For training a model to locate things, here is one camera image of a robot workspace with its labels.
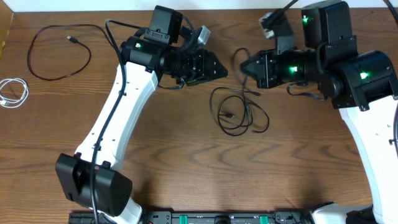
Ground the short black cable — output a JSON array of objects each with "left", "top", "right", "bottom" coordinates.
[{"left": 209, "top": 47, "right": 271, "bottom": 137}]

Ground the long black cable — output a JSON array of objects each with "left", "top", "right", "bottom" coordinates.
[{"left": 27, "top": 24, "right": 113, "bottom": 82}]

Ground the white usb cable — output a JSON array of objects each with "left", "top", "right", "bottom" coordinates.
[{"left": 0, "top": 77, "right": 30, "bottom": 109}]

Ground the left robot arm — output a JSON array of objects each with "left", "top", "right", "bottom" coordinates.
[{"left": 55, "top": 6, "right": 228, "bottom": 223}]

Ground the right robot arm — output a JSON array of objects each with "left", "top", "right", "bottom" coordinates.
[{"left": 240, "top": 1, "right": 397, "bottom": 223}]

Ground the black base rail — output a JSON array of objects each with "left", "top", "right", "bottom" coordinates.
[{"left": 68, "top": 210, "right": 313, "bottom": 224}]

